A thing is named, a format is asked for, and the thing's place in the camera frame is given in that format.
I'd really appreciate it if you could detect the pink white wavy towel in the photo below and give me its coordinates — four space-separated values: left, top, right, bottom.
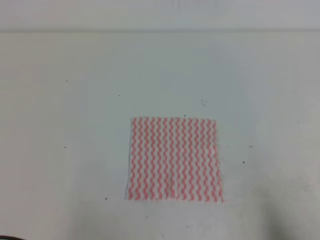
125 116 224 203

